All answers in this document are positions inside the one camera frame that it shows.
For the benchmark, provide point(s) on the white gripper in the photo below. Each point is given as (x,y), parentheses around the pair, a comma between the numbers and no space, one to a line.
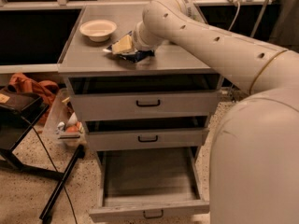
(137,40)

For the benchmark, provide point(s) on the blue chip bag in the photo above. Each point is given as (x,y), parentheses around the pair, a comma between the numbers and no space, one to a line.
(134,56)

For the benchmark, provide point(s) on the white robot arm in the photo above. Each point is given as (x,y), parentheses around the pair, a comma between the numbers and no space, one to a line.
(254,158)

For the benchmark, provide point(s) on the top grey drawer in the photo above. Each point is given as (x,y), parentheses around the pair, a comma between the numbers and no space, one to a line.
(90,107)

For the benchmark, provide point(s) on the grey drawer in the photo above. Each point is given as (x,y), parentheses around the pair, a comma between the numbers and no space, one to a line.
(149,184)
(90,107)
(145,139)

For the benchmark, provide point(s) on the grey drawer cabinet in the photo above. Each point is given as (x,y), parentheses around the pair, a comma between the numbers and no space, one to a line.
(87,69)

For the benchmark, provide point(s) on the middle grey drawer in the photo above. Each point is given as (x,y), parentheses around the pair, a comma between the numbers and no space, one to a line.
(145,139)

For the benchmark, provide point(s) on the bottom grey drawer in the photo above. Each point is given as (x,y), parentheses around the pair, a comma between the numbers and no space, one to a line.
(149,184)

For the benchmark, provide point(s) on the white paper bowl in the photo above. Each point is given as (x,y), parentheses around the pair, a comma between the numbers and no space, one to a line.
(98,30)

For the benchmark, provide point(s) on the clear plastic bin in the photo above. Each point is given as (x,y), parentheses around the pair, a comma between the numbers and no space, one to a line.
(59,115)

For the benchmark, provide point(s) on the orange jacket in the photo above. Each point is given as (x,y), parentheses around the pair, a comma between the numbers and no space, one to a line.
(25,95)

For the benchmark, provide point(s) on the black side stand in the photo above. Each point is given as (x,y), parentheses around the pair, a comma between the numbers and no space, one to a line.
(14,127)

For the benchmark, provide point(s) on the metal pole stand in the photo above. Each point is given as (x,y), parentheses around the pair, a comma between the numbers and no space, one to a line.
(258,21)

